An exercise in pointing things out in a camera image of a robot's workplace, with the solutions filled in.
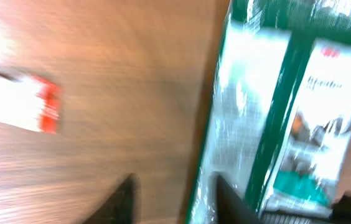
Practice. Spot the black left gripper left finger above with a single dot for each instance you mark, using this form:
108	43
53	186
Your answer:
119	207

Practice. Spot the red white candy stick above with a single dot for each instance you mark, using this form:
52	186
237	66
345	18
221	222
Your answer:
29	102

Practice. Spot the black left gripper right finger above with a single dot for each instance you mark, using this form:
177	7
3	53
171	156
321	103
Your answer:
231	209

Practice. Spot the green wipes packet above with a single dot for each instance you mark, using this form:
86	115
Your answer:
279	124

